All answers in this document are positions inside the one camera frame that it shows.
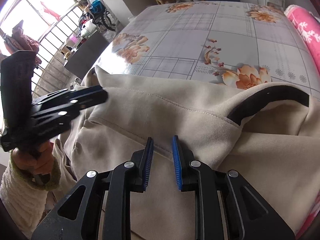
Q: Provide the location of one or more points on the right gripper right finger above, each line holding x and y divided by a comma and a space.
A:
227, 206

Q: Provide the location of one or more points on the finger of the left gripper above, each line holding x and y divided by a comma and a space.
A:
88, 97

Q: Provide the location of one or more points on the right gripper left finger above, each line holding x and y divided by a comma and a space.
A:
98, 206

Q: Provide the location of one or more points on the person's left hand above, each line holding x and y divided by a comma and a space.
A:
42, 165

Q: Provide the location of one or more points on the dark grey cabinet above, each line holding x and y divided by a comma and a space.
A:
81, 61

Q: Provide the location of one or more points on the white fluffy sleeve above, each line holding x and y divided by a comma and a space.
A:
23, 199

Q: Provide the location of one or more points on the metal balcony railing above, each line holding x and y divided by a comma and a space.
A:
51, 75

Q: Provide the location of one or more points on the bicycle with blue bag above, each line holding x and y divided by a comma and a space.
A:
96, 12

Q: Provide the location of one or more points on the floral plaid bed sheet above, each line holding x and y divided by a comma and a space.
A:
239, 45

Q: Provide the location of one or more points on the pink floral blanket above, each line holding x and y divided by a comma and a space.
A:
308, 27

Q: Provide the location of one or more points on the white water dispenser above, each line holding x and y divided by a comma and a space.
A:
278, 4

